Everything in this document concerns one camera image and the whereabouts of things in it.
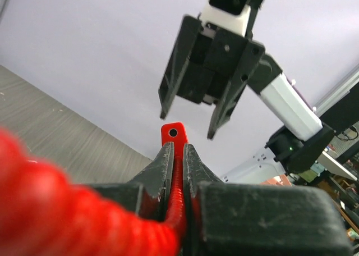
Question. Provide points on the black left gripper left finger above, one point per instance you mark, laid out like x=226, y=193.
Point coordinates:
x=140, y=188

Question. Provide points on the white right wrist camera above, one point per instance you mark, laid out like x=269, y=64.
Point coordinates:
x=231, y=15

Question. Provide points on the pink plastic basket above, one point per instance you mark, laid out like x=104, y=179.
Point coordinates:
x=281, y=180

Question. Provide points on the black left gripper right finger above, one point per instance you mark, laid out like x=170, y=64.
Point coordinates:
x=241, y=219

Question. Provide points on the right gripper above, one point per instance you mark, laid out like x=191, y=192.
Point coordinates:
x=208, y=70

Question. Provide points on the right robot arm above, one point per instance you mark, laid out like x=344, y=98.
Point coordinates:
x=302, y=139

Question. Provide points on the red cable seal lock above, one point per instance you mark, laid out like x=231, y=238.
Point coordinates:
x=42, y=213

